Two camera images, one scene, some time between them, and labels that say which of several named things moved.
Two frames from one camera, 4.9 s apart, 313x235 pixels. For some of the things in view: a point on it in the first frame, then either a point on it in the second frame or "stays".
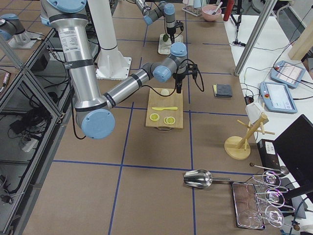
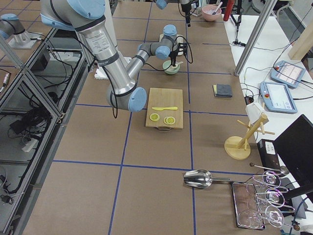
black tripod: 240,11 stays
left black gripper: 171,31 to 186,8
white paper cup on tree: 253,112 stays
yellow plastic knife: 161,108 stays
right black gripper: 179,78 to 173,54
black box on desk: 268,154 stays
